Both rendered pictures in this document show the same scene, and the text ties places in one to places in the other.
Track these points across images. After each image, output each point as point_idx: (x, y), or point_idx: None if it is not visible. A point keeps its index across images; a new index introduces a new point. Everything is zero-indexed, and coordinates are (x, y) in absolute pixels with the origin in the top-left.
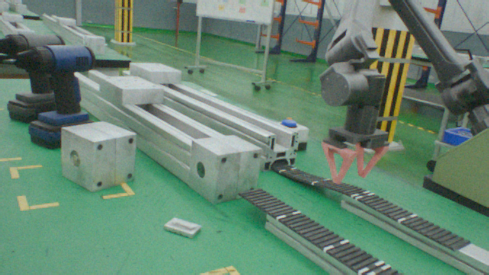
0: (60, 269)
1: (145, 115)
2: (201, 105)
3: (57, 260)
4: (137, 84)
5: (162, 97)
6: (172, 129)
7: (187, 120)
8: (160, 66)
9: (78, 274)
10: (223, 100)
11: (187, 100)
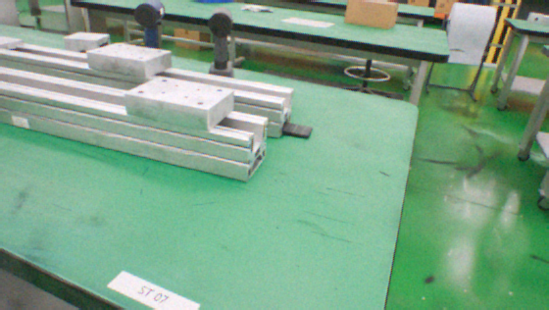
0: (61, 47)
1: (83, 54)
2: (43, 75)
3: (65, 48)
4: (117, 49)
5: (88, 62)
6: (46, 48)
7: (42, 56)
8: (179, 96)
9: (52, 47)
10: (72, 254)
11: (70, 79)
